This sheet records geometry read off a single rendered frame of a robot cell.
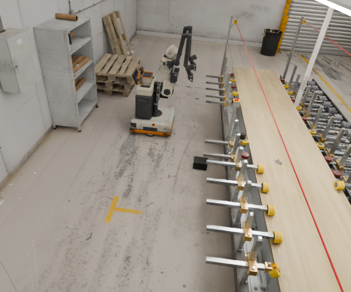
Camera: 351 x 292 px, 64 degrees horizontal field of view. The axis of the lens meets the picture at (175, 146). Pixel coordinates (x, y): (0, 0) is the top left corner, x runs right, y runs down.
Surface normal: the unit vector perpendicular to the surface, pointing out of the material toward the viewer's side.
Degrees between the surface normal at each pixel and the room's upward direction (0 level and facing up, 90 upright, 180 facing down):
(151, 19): 90
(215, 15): 90
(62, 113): 90
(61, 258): 0
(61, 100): 90
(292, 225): 0
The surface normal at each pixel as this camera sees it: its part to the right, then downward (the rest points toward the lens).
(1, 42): -0.10, 0.57
